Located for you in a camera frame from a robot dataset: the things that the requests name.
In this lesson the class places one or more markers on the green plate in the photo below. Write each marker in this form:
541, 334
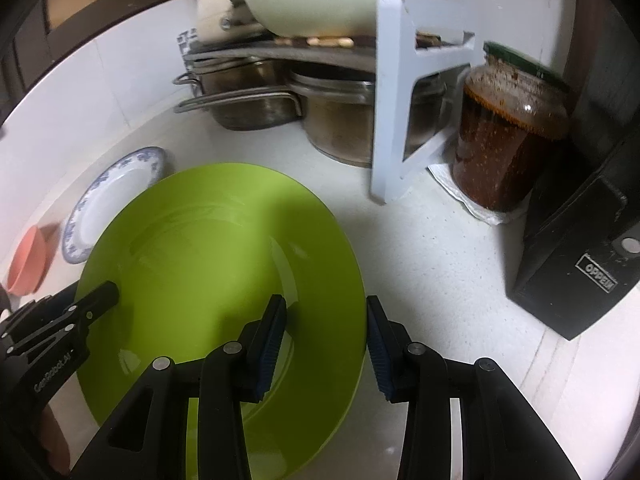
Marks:
200, 260

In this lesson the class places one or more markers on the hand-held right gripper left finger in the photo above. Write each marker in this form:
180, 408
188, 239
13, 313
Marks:
270, 347

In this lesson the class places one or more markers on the blue patterned white plate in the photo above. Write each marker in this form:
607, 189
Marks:
115, 195

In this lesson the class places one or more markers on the cream ceramic jug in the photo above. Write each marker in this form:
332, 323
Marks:
215, 12

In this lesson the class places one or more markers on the wooden bead trivet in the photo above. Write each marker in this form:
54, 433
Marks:
320, 41

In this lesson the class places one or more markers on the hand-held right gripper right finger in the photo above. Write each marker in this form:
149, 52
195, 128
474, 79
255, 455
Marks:
380, 357

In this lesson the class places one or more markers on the white kitchen rack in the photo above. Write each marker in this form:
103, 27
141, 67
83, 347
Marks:
390, 110

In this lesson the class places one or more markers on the glass jar of chili sauce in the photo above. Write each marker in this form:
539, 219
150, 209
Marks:
500, 150

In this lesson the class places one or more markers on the person's left hand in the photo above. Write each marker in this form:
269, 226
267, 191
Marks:
52, 435

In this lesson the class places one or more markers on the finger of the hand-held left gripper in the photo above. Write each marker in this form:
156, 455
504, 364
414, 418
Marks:
95, 304

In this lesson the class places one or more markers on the black box appliance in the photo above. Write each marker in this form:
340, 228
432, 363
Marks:
565, 250

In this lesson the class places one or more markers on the large steel pot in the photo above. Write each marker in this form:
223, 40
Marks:
340, 125

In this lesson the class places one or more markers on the pink bowl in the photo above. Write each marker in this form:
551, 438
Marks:
30, 260

